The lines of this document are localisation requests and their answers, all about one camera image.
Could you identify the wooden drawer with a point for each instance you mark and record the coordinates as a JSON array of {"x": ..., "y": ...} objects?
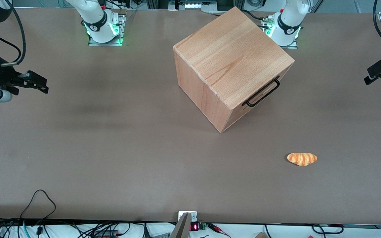
[{"x": 238, "y": 106}]

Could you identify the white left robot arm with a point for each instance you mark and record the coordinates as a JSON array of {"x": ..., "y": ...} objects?
[{"x": 289, "y": 19}]

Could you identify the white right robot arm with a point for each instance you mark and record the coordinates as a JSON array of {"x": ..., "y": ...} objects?
[{"x": 94, "y": 13}]

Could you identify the wooden drawer cabinet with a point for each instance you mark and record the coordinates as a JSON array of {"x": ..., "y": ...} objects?
[{"x": 230, "y": 53}]

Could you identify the orange striped bread roll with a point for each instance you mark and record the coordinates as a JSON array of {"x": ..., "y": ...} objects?
[{"x": 302, "y": 159}]

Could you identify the orange black power adapter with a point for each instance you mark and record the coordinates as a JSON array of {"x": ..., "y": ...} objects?
[{"x": 106, "y": 234}]

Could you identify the white lit device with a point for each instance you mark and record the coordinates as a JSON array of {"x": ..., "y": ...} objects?
[{"x": 193, "y": 5}]

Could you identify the brown cardboard piece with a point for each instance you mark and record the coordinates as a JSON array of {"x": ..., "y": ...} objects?
[{"x": 260, "y": 235}]

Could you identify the grey slanted bar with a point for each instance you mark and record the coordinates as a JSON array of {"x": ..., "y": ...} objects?
[{"x": 181, "y": 229}]

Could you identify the module with red display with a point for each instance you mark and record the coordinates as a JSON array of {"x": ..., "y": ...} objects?
[{"x": 194, "y": 227}]

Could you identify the red and black clip lead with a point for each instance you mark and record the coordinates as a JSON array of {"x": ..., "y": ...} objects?
[{"x": 215, "y": 227}]

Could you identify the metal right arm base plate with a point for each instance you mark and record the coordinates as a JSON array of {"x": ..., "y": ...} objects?
[{"x": 123, "y": 26}]

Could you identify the small metal bracket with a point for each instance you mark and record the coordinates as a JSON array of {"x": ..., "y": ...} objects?
[{"x": 193, "y": 216}]

